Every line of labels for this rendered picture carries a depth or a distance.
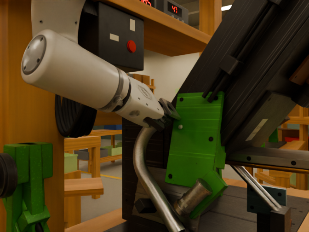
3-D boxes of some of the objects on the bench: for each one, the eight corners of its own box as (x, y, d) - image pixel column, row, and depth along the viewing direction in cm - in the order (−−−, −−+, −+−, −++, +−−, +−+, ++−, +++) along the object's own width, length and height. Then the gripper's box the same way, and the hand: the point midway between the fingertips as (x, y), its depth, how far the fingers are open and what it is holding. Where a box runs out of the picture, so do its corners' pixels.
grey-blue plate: (287, 245, 66) (287, 188, 66) (285, 248, 65) (285, 190, 65) (248, 234, 72) (248, 182, 72) (245, 236, 71) (246, 183, 70)
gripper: (86, 77, 55) (142, 103, 69) (112, 136, 46) (171, 153, 60) (109, 50, 53) (162, 83, 67) (142, 107, 43) (196, 131, 57)
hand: (161, 114), depth 62 cm, fingers closed on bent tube, 3 cm apart
